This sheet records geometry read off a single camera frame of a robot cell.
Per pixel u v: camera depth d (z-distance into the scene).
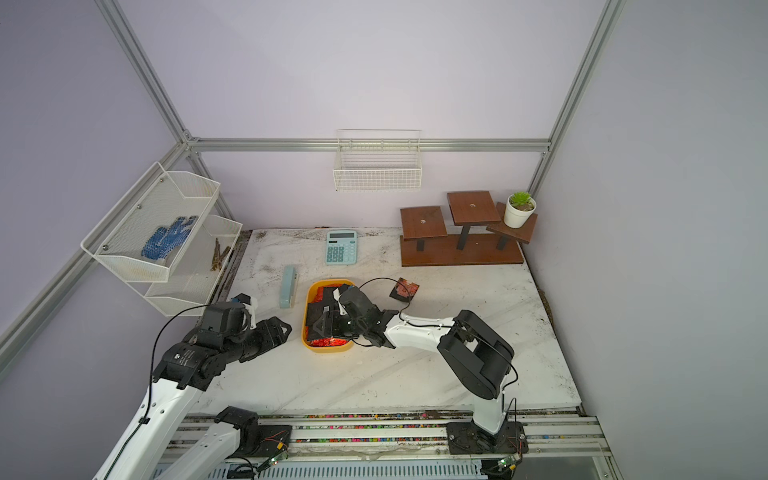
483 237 1.13
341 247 1.12
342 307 0.69
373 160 0.99
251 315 0.58
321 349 0.88
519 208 0.93
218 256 0.95
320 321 0.78
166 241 0.76
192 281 0.91
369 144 0.93
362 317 0.67
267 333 0.64
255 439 0.70
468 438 0.73
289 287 1.00
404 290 1.02
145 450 0.41
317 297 0.97
